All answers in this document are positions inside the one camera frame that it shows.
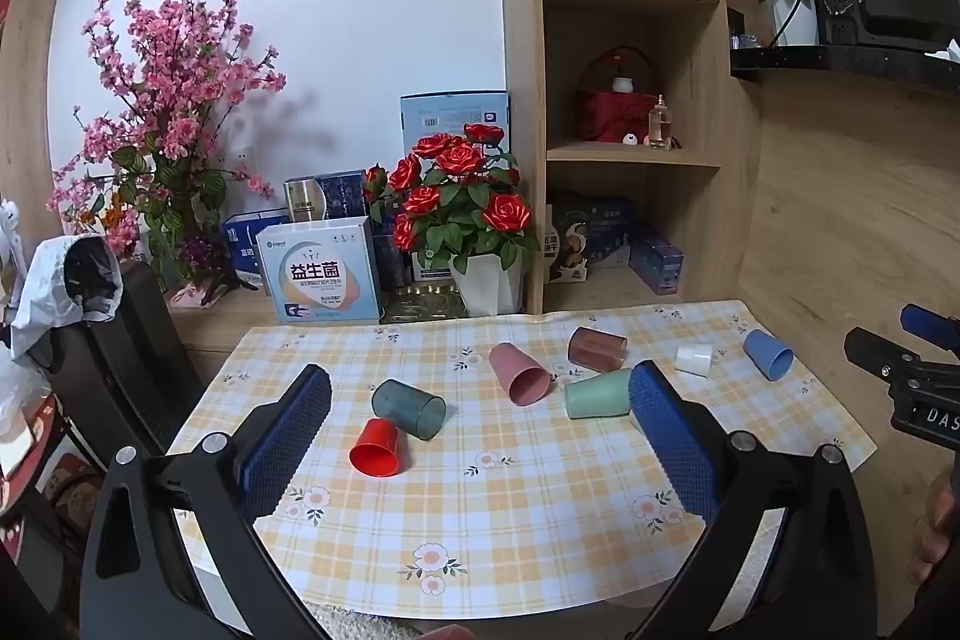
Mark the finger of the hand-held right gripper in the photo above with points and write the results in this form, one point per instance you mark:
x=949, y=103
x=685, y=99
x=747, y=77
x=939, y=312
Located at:
x=930, y=323
x=874, y=349

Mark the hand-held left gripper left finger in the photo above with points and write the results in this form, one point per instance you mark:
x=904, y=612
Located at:
x=289, y=437

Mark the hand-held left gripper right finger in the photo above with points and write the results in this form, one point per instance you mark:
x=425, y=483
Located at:
x=671, y=441

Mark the white cup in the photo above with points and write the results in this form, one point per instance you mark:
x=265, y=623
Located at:
x=694, y=359

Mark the red cup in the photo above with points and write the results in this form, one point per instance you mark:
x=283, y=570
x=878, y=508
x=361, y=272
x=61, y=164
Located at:
x=375, y=449

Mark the green cup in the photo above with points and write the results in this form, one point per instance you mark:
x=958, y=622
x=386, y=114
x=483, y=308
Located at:
x=596, y=394

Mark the blue cup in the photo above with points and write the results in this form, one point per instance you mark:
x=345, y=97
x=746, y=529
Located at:
x=765, y=351

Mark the brown translucent cup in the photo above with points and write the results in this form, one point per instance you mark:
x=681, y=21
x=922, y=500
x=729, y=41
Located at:
x=596, y=347

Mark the dark teal translucent cup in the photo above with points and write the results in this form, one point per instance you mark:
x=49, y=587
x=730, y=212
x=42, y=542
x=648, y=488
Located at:
x=409, y=407

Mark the pink cup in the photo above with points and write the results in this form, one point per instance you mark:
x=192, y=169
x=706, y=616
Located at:
x=514, y=370

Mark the person's right hand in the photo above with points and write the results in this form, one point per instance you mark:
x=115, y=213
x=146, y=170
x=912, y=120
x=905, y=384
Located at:
x=941, y=520

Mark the yellow checked floral tablecloth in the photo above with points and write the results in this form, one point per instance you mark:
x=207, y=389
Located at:
x=525, y=512

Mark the white and blue supplement box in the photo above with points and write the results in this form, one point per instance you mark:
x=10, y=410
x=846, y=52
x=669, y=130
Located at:
x=319, y=272

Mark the black chair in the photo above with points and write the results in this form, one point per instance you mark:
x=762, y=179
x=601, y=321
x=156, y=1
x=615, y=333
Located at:
x=135, y=355

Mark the purple blue box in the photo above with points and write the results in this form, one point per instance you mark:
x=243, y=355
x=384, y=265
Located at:
x=656, y=261

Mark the gold tray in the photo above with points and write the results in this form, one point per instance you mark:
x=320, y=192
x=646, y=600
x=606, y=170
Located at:
x=420, y=304

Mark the blue and white carton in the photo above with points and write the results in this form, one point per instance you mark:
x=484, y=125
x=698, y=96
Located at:
x=244, y=246

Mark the purple flower bunch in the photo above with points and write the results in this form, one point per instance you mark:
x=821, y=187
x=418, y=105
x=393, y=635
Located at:
x=199, y=254

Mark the dark blue snack box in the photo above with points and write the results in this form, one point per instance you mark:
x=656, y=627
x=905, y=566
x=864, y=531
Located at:
x=589, y=239

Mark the dark blue gold box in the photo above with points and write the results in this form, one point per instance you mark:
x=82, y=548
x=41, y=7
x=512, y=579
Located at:
x=334, y=194

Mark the white plastic bag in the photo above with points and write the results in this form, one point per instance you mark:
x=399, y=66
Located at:
x=19, y=396

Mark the black counter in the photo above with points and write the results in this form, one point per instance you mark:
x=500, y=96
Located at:
x=825, y=61

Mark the white grey jacket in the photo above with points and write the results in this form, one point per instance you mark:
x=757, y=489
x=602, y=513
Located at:
x=49, y=287

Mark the clear glass bottle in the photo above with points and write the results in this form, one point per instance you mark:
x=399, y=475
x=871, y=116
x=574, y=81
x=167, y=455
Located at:
x=658, y=126

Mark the red rose plant white pot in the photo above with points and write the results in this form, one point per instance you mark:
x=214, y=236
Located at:
x=457, y=160

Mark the red basket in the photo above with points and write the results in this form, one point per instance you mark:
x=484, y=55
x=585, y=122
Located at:
x=607, y=111

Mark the light blue tall box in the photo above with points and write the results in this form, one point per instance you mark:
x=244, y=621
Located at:
x=442, y=115

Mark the small white vase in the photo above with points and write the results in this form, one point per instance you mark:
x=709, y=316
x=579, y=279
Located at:
x=623, y=84

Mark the pink blossom plant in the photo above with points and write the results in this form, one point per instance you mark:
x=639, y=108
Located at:
x=172, y=85

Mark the wooden shelf unit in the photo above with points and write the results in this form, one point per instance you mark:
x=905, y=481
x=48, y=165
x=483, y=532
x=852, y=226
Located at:
x=517, y=10

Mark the white wall socket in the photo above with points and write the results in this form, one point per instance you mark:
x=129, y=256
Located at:
x=238, y=156

